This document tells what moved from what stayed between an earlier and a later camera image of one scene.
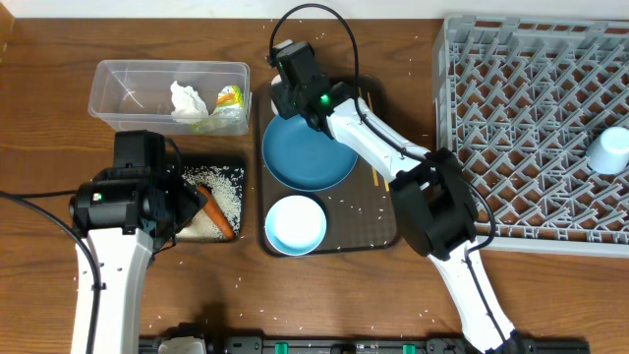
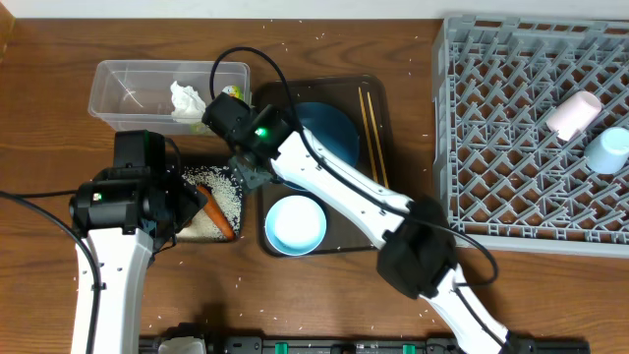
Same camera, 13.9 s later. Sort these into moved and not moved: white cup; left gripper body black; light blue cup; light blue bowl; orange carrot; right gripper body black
Moved: right gripper body black; white cup
Not moved: orange carrot; left gripper body black; light blue bowl; light blue cup
